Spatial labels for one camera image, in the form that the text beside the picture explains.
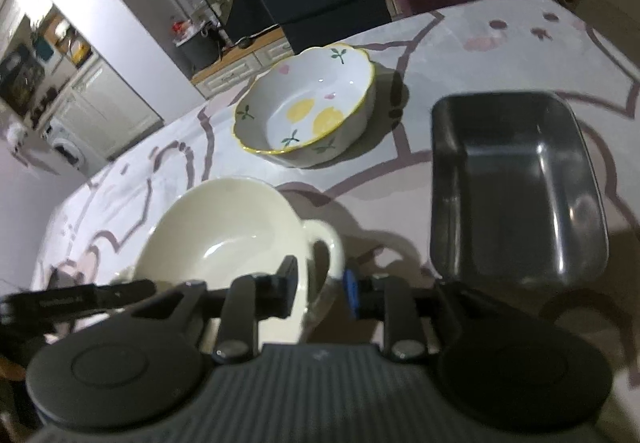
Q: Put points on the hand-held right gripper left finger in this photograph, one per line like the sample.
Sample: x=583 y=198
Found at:
x=285 y=288

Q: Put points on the grey trash bin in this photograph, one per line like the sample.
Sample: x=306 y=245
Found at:
x=200 y=50

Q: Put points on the rectangular steel tray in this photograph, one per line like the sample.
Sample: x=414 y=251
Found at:
x=520 y=183

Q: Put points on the white floral bowl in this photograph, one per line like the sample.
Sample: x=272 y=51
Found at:
x=300 y=93

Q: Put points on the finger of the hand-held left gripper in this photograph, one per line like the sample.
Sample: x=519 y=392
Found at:
x=75 y=301

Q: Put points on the white drawer cabinet wooden top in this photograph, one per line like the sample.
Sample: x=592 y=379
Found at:
x=235 y=70

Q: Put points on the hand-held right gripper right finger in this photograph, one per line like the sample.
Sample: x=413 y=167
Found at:
x=352 y=293

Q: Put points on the white washing machine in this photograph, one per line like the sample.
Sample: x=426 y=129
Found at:
x=67 y=148

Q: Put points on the white kitchen cabinet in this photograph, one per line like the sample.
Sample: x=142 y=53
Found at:
x=110 y=108

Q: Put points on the bear printed tablecloth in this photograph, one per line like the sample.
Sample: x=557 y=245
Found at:
x=450 y=48

